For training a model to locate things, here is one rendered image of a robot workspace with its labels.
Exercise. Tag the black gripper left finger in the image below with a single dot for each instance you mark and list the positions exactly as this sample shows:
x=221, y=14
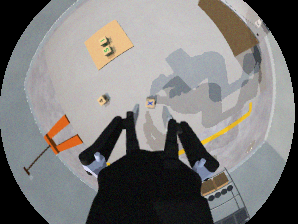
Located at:
x=94, y=158

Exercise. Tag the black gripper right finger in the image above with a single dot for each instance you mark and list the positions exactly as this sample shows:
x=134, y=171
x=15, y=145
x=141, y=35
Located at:
x=199, y=159

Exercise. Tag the tan square mat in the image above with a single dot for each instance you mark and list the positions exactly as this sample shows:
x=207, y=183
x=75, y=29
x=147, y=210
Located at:
x=118, y=41

